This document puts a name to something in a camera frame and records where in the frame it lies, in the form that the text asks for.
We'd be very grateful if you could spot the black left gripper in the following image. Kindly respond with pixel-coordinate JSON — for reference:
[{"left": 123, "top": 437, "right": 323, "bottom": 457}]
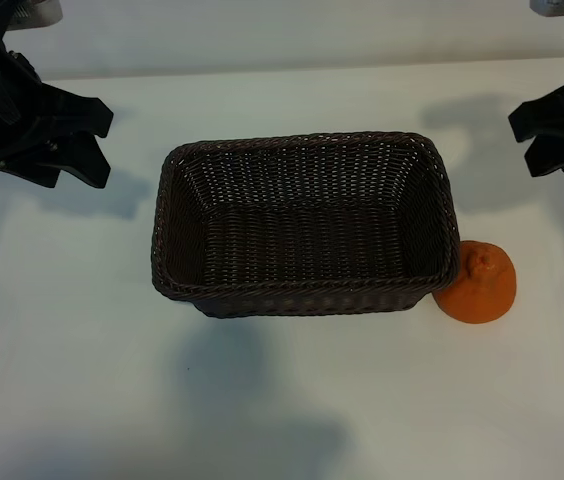
[{"left": 0, "top": 42, "right": 115, "bottom": 190}]

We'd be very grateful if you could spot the orange with knobbed stem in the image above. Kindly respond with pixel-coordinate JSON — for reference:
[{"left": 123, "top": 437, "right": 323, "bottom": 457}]
[{"left": 431, "top": 239, "right": 517, "bottom": 325}]

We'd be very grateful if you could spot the dark brown woven basket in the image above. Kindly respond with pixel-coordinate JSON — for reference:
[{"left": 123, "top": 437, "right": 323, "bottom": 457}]
[{"left": 150, "top": 130, "right": 462, "bottom": 320}]

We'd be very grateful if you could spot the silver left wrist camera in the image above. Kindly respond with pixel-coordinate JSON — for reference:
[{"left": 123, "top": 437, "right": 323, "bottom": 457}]
[{"left": 9, "top": 0, "right": 63, "bottom": 27}]

